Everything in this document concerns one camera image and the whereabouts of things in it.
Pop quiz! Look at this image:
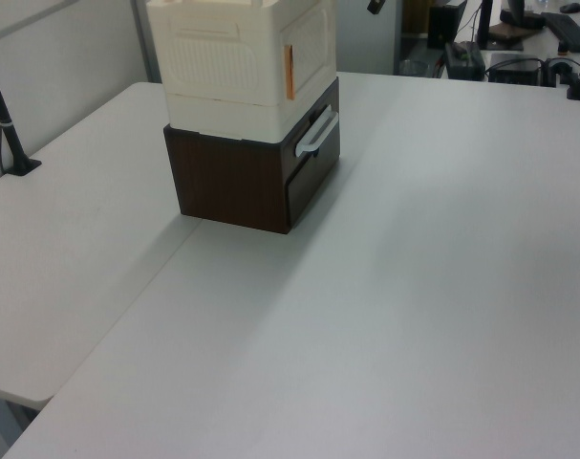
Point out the cream cabinet door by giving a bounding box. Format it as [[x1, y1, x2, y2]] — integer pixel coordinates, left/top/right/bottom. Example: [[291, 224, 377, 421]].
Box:
[[278, 3, 337, 102]]

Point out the cream plastic storage cabinet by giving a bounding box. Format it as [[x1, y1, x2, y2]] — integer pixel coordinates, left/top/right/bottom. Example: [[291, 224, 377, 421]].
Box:
[[145, 0, 339, 144]]

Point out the dark brown drawer cabinet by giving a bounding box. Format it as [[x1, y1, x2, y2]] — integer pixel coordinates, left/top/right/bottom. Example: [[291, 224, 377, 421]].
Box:
[[163, 76, 343, 236]]

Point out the black computer tower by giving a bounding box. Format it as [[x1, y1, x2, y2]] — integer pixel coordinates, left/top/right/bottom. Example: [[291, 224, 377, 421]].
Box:
[[427, 0, 468, 50]]

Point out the black box with green label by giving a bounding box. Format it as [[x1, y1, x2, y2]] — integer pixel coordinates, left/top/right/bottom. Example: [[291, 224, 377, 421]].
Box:
[[442, 41, 487, 81]]

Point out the black monitor pole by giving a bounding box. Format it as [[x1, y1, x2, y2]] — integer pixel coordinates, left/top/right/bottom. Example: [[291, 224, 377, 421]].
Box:
[[477, 0, 495, 49]]

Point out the brown wooden board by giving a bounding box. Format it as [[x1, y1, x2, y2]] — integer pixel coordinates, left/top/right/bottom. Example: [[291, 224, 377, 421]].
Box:
[[488, 19, 547, 49]]

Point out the black monitor stand base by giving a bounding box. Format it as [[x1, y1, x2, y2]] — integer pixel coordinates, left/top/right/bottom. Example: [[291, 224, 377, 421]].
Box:
[[498, 0, 548, 29]]

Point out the black equipment box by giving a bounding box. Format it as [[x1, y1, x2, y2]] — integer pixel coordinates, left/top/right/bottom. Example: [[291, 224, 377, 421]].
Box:
[[486, 52, 545, 86]]

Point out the dark brown lower drawer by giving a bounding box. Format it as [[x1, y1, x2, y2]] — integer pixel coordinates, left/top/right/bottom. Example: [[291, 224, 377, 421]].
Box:
[[285, 153, 342, 227]]

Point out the black keyboard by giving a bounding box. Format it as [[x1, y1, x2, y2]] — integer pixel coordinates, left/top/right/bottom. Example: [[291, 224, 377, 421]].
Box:
[[539, 11, 580, 53]]

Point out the wire mesh bin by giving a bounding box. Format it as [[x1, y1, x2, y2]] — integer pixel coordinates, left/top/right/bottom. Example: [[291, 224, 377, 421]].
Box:
[[398, 59, 428, 77]]

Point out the white drawer handle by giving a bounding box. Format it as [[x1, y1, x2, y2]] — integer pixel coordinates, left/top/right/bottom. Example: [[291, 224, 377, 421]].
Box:
[[293, 110, 340, 157]]

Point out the black camera stand pole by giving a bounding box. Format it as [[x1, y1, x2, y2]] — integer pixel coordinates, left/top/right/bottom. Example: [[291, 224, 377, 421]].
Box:
[[0, 41, 43, 177]]

